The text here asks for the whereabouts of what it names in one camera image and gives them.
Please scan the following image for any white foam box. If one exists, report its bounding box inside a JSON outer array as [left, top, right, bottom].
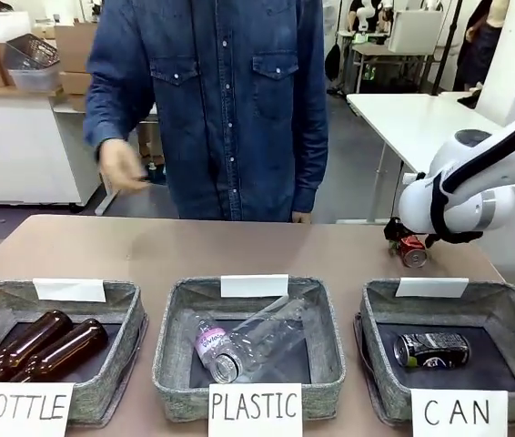
[[0, 10, 32, 46]]

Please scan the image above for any white cabinet desk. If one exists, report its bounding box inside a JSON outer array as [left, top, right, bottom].
[[0, 85, 106, 207]]

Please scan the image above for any brown glass bottle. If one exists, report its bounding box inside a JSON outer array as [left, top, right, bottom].
[[7, 318, 110, 384], [0, 309, 75, 384]]

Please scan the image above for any grey basket with bottle sign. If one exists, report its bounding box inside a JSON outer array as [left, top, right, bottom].
[[0, 279, 150, 427]]

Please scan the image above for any person's right forearm denim sleeve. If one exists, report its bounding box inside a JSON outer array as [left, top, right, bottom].
[[82, 58, 158, 154]]

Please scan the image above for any black mesh basket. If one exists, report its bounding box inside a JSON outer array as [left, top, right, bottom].
[[4, 33, 62, 71]]

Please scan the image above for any background work table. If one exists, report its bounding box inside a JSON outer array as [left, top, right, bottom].
[[338, 31, 443, 95]]

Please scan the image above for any grey basket with can sign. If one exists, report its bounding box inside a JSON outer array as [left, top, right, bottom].
[[353, 276, 515, 427]]

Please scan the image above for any person torso in denim shirt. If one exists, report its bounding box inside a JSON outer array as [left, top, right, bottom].
[[82, 0, 331, 224]]

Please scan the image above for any white BOTTLE paper sign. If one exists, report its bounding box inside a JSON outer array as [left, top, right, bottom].
[[0, 381, 76, 437]]

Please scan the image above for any grey basket with plastic sign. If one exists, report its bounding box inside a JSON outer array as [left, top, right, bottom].
[[151, 274, 348, 422]]

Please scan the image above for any white CAN paper sign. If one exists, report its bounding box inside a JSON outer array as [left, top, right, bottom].
[[409, 388, 510, 437]]

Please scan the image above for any crushed black drink can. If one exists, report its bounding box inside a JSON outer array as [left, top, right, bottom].
[[392, 331, 472, 371]]

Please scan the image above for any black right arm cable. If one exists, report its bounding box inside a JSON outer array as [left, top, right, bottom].
[[414, 100, 515, 246]]

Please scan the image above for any clear plastic storage bin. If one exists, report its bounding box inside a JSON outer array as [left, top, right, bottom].
[[8, 61, 64, 93]]

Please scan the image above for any open cardboard box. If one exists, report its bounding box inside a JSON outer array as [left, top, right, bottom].
[[54, 23, 100, 75]]

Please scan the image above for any black hanging bag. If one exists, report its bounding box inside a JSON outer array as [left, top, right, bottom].
[[324, 43, 343, 84]]

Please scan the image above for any blank white card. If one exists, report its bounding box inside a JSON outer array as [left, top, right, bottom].
[[32, 277, 107, 303], [219, 273, 290, 299], [394, 277, 470, 300]]

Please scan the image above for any black tripod pole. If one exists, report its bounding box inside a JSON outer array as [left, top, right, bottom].
[[434, 0, 467, 97]]

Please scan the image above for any white background box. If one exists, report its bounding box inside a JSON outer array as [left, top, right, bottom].
[[388, 9, 447, 55]]

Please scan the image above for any person's left forearm denim sleeve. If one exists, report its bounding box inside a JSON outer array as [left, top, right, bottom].
[[290, 108, 331, 215]]

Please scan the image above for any white PLASTIC paper sign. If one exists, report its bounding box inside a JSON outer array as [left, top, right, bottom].
[[207, 381, 304, 437]]

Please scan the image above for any crushed red drink can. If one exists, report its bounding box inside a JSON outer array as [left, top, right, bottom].
[[398, 233, 429, 269]]

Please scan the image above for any white side table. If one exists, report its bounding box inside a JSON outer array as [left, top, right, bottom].
[[345, 92, 515, 224]]

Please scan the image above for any background person in dark clothes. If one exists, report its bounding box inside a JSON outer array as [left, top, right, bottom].
[[453, 0, 505, 94]]

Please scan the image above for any person's right hand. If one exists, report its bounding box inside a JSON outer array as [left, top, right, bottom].
[[95, 137, 153, 193]]

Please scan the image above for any small purple-label plastic bottle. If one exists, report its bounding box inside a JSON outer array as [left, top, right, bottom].
[[193, 317, 234, 366]]

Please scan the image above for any large clear plastic bottle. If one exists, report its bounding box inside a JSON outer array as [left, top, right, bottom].
[[210, 294, 308, 384]]

